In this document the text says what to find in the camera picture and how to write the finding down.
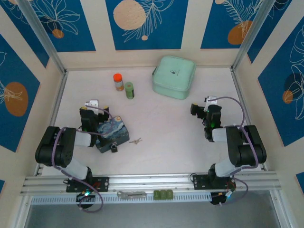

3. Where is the starry night painted box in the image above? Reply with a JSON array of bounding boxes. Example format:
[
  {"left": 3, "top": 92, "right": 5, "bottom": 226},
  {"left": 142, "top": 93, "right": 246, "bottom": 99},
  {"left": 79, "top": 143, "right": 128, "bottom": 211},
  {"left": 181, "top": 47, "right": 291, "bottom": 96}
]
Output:
[{"left": 95, "top": 115, "right": 131, "bottom": 154}]

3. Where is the green bottle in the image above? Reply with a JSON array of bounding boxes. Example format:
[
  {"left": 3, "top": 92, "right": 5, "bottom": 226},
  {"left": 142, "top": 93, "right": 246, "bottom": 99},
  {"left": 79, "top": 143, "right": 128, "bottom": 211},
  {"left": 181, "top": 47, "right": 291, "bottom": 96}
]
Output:
[{"left": 124, "top": 82, "right": 135, "bottom": 100}]

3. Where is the orange capped bottle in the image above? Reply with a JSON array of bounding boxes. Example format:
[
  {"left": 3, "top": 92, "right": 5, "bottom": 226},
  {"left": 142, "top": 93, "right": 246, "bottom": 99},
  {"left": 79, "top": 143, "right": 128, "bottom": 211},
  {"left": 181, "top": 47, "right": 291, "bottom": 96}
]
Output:
[{"left": 113, "top": 73, "right": 124, "bottom": 92}]

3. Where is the mint green zip case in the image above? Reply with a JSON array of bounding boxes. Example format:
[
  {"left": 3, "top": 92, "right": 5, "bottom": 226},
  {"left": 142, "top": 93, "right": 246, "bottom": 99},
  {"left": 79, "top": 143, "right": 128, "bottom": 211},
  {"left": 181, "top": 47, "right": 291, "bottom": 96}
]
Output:
[{"left": 151, "top": 56, "right": 197, "bottom": 100}]

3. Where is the black controller board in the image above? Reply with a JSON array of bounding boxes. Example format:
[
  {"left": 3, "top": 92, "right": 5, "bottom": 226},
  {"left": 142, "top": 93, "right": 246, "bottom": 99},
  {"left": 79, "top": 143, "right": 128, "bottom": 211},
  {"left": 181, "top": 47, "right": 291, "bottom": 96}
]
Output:
[
  {"left": 76, "top": 192, "right": 96, "bottom": 203},
  {"left": 210, "top": 191, "right": 235, "bottom": 207}
]

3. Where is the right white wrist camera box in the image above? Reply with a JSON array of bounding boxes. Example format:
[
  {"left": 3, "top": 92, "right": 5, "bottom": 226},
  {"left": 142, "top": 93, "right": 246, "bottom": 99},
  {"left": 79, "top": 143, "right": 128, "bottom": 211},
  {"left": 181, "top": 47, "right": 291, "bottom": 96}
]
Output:
[{"left": 203, "top": 95, "right": 218, "bottom": 112}]

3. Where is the aluminium side rail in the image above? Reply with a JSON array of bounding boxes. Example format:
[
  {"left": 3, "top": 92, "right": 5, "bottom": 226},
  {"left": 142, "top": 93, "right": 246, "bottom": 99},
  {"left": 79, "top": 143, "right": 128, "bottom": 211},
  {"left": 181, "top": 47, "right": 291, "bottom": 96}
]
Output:
[
  {"left": 230, "top": 68, "right": 266, "bottom": 171},
  {"left": 34, "top": 71, "right": 69, "bottom": 176}
]

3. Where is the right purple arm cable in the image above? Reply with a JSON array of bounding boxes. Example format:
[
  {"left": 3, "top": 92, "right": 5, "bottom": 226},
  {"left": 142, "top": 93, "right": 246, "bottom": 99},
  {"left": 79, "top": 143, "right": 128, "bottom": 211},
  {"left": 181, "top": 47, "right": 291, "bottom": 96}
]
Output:
[{"left": 206, "top": 96, "right": 260, "bottom": 207}]

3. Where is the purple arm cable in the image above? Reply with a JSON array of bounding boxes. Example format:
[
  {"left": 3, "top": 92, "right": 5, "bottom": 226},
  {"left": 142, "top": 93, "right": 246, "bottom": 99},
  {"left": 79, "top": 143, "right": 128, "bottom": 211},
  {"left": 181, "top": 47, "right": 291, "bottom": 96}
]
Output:
[
  {"left": 51, "top": 106, "right": 114, "bottom": 213},
  {"left": 206, "top": 96, "right": 260, "bottom": 207}
]

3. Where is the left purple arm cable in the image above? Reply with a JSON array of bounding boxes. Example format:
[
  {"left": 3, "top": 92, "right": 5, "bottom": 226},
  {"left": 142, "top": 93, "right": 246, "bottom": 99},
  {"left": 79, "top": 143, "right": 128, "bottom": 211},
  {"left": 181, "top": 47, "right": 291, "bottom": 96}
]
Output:
[{"left": 51, "top": 106, "right": 114, "bottom": 213}]

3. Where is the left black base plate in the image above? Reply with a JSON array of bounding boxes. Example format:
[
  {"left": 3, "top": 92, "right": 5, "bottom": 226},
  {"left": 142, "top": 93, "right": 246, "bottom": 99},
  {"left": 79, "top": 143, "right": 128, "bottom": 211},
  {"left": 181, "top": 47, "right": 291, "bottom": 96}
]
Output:
[{"left": 66, "top": 176, "right": 110, "bottom": 193}]

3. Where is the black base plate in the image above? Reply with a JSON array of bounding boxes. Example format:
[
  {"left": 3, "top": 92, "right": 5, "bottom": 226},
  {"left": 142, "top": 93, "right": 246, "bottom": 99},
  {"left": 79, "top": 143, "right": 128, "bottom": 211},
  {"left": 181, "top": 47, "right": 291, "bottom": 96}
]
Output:
[
  {"left": 192, "top": 174, "right": 237, "bottom": 190},
  {"left": 66, "top": 176, "right": 110, "bottom": 193}
]

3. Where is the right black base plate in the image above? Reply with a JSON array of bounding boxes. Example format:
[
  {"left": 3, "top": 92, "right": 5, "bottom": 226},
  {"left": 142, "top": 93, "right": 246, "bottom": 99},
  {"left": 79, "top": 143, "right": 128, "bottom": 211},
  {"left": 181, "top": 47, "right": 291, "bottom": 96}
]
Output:
[{"left": 192, "top": 174, "right": 237, "bottom": 190}]

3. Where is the long aluminium base rail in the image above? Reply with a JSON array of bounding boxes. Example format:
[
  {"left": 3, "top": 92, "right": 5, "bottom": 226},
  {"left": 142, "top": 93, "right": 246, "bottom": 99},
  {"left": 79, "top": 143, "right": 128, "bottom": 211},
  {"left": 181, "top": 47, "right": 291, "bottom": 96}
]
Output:
[{"left": 20, "top": 172, "right": 282, "bottom": 196}]

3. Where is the flat silver metal bracket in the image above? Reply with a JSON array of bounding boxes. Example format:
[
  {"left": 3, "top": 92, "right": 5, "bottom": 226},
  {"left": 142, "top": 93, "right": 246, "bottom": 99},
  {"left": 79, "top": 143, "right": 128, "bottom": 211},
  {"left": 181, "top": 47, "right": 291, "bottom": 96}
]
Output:
[{"left": 116, "top": 190, "right": 147, "bottom": 199}]

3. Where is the aluminium frame post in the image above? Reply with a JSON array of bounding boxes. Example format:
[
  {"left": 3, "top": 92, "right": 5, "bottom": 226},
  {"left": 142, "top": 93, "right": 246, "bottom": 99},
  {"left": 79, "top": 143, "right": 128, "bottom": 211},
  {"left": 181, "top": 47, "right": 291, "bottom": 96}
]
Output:
[
  {"left": 230, "top": 0, "right": 277, "bottom": 72},
  {"left": 18, "top": 0, "right": 67, "bottom": 75}
]

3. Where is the white slotted cable duct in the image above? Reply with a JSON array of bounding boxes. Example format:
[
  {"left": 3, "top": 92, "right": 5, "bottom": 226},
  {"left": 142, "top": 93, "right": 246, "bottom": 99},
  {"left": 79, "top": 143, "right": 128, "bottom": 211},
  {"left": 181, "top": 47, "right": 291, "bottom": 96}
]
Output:
[{"left": 30, "top": 191, "right": 212, "bottom": 205}]

